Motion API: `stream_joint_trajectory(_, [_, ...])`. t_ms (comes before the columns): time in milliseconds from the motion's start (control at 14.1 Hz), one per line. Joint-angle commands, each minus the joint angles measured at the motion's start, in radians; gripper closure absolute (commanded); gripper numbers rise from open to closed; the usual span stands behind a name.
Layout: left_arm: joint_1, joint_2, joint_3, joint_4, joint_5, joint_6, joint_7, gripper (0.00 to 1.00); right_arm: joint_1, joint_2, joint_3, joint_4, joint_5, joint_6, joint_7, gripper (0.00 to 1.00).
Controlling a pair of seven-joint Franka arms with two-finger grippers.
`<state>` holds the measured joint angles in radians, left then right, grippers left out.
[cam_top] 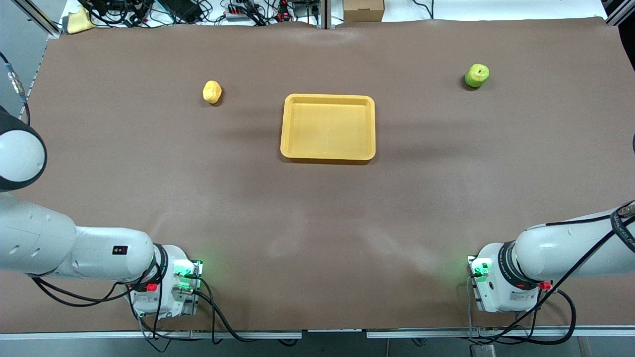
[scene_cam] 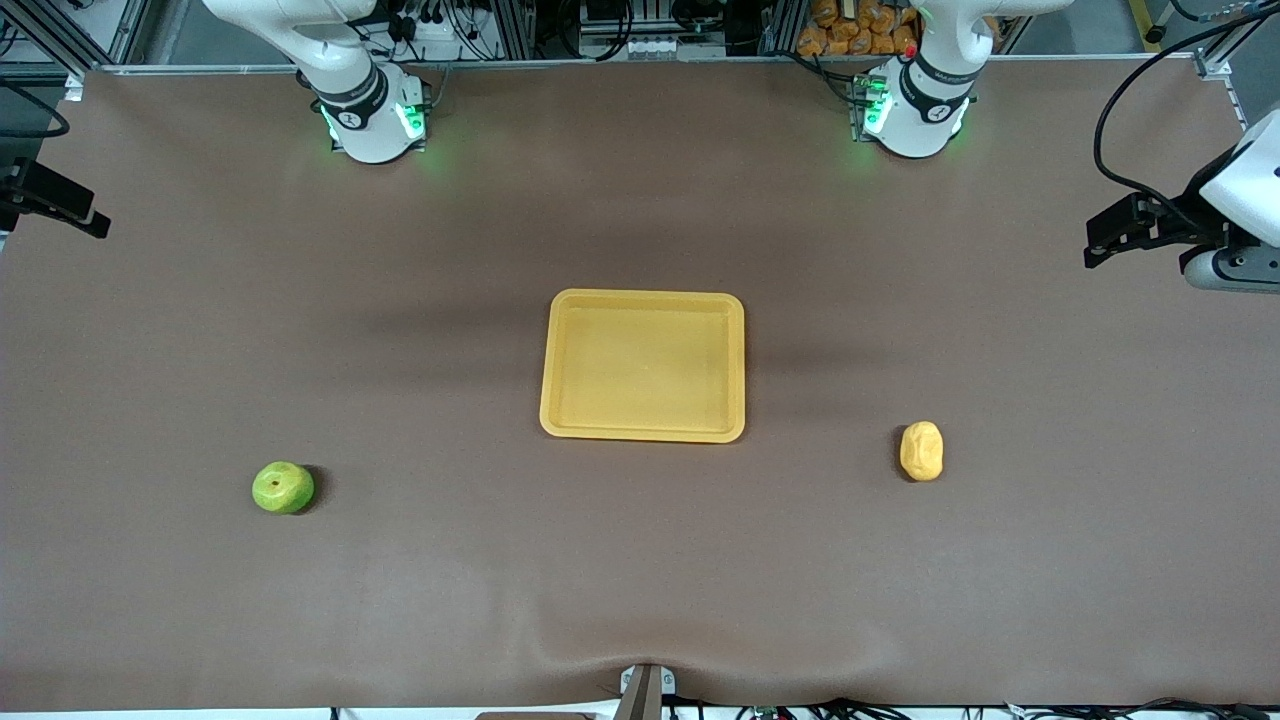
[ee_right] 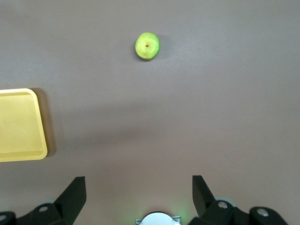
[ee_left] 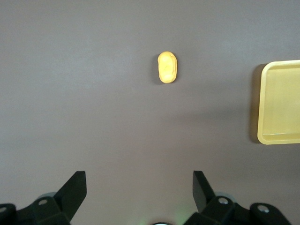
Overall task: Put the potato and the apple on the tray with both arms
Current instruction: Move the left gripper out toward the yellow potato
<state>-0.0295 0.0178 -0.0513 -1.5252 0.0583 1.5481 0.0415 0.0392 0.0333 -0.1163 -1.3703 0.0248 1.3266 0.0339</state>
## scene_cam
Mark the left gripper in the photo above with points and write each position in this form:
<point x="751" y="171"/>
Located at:
<point x="1177" y="226"/>

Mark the yellow potato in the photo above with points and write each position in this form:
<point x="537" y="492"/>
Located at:
<point x="922" y="452"/>

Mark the green apple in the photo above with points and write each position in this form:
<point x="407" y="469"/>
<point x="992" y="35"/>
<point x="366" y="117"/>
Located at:
<point x="282" y="488"/>

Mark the yellow plastic tray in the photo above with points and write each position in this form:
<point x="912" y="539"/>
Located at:
<point x="645" y="370"/>

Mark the bag of orange snacks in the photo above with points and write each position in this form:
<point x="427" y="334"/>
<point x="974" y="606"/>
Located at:
<point x="855" y="30"/>

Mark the white power strip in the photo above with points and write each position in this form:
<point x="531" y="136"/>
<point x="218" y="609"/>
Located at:
<point x="652" y="47"/>

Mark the brown table mat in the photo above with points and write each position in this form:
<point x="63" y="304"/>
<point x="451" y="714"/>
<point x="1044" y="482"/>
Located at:
<point x="640" y="560"/>

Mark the aluminium frame rail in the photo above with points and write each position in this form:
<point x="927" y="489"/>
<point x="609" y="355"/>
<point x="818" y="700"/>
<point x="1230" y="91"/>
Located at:
<point x="640" y="62"/>

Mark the metal table edge bracket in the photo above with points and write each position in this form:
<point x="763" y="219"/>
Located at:
<point x="646" y="692"/>

